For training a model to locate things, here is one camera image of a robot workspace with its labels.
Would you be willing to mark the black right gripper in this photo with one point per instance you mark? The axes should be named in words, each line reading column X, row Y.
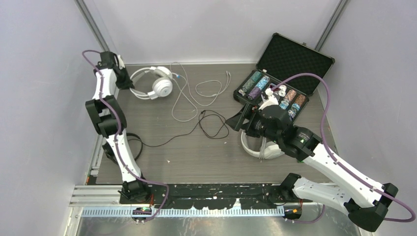
column 236, row 121

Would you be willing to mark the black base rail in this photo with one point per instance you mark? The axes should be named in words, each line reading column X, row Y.
column 211, row 195

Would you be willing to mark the black headphones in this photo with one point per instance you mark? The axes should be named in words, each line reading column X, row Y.
column 110, row 154

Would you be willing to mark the black poker chip case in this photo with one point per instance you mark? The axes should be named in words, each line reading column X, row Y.
column 281, row 59

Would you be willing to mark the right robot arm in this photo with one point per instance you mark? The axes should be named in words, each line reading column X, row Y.
column 364, row 201

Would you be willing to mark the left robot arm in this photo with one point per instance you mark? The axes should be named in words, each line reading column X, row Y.
column 110, row 122

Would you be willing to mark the large white grey headphones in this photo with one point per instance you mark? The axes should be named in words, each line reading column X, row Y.
column 266, row 150

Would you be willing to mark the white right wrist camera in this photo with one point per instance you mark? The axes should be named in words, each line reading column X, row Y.
column 271, row 99

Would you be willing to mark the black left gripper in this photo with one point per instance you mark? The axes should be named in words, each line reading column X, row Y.
column 128, row 84

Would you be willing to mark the small white headphones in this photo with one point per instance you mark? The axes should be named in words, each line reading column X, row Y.
column 161, row 87

